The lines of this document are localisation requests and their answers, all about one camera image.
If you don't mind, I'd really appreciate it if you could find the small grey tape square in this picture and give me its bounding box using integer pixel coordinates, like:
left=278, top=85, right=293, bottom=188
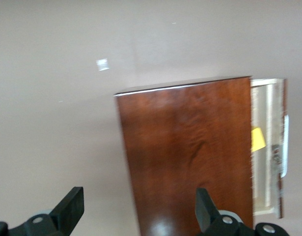
left=96, top=58, right=110, bottom=71

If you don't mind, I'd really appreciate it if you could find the dark brown wooden cabinet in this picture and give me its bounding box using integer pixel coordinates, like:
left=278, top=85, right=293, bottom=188
left=113, top=76, right=254, bottom=236

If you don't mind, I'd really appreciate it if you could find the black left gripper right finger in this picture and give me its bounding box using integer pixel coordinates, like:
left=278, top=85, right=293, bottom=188
left=194, top=187, right=255, bottom=236

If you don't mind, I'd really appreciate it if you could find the yellow block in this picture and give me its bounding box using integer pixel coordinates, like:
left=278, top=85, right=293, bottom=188
left=250, top=126, right=267, bottom=152

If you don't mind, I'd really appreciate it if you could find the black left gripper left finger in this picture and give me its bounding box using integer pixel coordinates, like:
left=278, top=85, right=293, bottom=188
left=8, top=186, right=84, bottom=236

